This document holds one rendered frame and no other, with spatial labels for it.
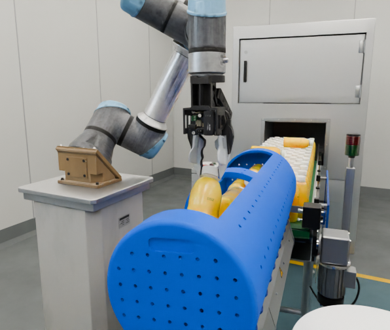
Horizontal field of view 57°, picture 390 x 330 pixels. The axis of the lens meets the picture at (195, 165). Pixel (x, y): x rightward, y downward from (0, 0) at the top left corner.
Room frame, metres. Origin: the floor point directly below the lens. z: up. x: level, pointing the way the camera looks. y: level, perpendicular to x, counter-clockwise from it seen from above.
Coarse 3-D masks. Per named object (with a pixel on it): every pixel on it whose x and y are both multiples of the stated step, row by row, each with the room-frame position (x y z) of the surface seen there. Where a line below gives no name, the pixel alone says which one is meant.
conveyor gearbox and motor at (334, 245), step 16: (320, 240) 1.43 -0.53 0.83; (336, 240) 1.39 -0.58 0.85; (320, 256) 1.42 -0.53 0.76; (336, 256) 1.39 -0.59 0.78; (320, 272) 1.44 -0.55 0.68; (336, 272) 1.39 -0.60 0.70; (352, 272) 1.39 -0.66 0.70; (320, 288) 1.44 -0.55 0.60; (336, 288) 1.39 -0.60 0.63; (352, 288) 1.39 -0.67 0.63; (336, 304) 1.39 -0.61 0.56; (352, 304) 1.45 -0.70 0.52
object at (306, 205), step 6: (306, 204) 1.40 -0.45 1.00; (312, 204) 1.40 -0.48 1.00; (318, 204) 1.40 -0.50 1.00; (300, 210) 1.39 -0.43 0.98; (306, 210) 1.37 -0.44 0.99; (312, 210) 1.36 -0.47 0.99; (318, 210) 1.35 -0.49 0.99; (306, 216) 1.37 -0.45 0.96; (312, 216) 1.36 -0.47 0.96; (318, 216) 1.35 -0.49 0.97; (306, 222) 1.37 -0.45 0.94; (312, 222) 1.36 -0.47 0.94; (318, 222) 1.35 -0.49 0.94; (312, 228) 1.36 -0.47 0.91; (318, 228) 1.35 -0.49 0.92
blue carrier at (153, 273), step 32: (256, 160) 1.39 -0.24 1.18; (256, 192) 0.83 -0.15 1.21; (288, 192) 1.08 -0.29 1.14; (160, 224) 0.58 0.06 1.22; (192, 224) 0.56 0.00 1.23; (224, 224) 0.60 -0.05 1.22; (256, 224) 0.69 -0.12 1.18; (128, 256) 0.60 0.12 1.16; (160, 256) 0.58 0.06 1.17; (192, 256) 0.56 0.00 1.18; (224, 256) 0.54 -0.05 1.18; (256, 256) 0.59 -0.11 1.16; (128, 288) 0.60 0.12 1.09; (160, 288) 0.58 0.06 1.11; (192, 288) 0.56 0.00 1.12; (224, 288) 0.54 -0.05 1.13; (256, 288) 0.53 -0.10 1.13; (128, 320) 0.60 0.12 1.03; (160, 320) 0.58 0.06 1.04; (192, 320) 0.56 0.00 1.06; (224, 320) 0.54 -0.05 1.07; (256, 320) 0.53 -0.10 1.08
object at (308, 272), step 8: (312, 232) 1.84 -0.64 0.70; (296, 240) 1.72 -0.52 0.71; (304, 240) 1.71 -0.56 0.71; (312, 240) 1.69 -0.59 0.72; (296, 248) 1.64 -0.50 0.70; (304, 248) 1.64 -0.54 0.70; (312, 248) 1.39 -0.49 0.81; (296, 256) 1.55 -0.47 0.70; (304, 256) 1.55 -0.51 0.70; (312, 256) 1.48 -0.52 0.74; (304, 264) 1.71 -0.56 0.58; (312, 264) 1.69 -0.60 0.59; (304, 272) 1.70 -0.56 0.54; (312, 272) 1.70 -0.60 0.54; (304, 280) 1.70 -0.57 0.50; (304, 288) 1.70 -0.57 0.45; (304, 296) 1.70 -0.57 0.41; (304, 304) 1.69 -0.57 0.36; (288, 312) 1.73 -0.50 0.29; (296, 312) 1.71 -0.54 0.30; (304, 312) 1.69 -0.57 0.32
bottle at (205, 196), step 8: (200, 176) 0.75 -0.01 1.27; (208, 176) 0.74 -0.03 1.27; (216, 176) 0.75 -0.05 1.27; (200, 184) 0.72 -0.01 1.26; (208, 184) 0.72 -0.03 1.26; (216, 184) 0.73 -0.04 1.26; (192, 192) 0.72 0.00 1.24; (200, 192) 0.71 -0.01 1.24; (208, 192) 0.71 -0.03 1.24; (216, 192) 0.71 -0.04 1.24; (192, 200) 0.71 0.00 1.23; (200, 200) 0.70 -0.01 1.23; (208, 200) 0.70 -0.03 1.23; (216, 200) 0.71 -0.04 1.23; (192, 208) 0.70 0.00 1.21; (200, 208) 0.69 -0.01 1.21; (208, 208) 0.69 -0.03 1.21; (216, 208) 0.70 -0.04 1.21; (216, 216) 0.70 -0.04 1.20
